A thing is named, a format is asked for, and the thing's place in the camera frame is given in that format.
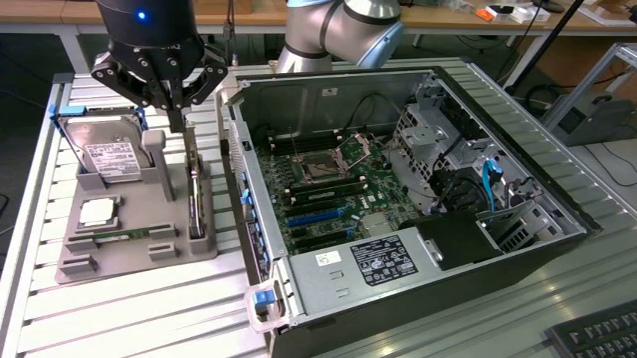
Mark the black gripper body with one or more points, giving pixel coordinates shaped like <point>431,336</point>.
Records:
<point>150,30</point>

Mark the graphics card with metal bracket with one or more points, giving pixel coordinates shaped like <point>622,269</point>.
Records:
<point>195,179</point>

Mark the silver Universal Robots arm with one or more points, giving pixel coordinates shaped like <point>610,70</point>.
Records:
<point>349,30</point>

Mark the thin metal locking lever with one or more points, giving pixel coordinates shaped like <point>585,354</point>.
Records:
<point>294,143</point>

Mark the grey parts rack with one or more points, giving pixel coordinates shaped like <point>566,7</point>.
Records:
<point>144,209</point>

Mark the CPU socket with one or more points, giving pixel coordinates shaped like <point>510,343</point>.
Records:
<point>318,168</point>

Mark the silver CPU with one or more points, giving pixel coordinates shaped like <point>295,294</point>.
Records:
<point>96,212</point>

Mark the open socket cover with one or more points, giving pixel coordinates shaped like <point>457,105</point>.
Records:
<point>355,151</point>

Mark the black installed RAM stick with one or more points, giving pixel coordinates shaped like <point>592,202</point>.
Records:
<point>329,186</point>

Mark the green RAM stick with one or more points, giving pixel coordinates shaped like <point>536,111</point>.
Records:
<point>122,235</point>

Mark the blue expansion slot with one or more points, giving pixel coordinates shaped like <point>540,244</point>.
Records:
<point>315,217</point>

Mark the green motherboard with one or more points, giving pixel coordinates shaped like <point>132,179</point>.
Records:
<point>378,186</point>

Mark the silver metal disk bay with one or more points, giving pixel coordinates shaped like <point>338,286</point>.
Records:
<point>422,138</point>

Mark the long wooden desk with items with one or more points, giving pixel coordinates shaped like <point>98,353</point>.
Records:
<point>448,18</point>

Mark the silver chipset heat sink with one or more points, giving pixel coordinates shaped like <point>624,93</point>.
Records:
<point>378,222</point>

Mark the orange small box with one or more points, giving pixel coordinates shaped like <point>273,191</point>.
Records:
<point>485,14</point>

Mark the grey power supply unit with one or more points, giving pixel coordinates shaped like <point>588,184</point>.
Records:
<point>318,283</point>

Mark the blue case latch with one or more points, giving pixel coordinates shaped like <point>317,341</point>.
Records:
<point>263,299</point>

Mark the black plastic fan shroud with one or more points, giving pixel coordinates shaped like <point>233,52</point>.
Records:
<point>448,238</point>

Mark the white small boxes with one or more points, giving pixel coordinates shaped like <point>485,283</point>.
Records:
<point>530,15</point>

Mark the black stand pole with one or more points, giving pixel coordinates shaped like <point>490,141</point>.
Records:
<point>542,44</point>

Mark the open black PC case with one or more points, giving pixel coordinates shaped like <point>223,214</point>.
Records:
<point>448,298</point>

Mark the grey computer box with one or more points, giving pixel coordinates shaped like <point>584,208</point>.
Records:
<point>602,123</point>

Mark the white paper sheet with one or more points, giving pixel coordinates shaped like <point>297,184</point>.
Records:
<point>606,16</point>

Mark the black keyboard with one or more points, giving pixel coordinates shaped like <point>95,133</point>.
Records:
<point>597,335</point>

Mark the hard disk with blue bracket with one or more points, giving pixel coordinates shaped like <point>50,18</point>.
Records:
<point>99,134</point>

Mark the wooden desk with white frame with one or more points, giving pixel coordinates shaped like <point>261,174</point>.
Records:
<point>50,15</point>

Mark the aluminium profile frame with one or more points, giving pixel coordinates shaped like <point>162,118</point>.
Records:
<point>597,71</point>

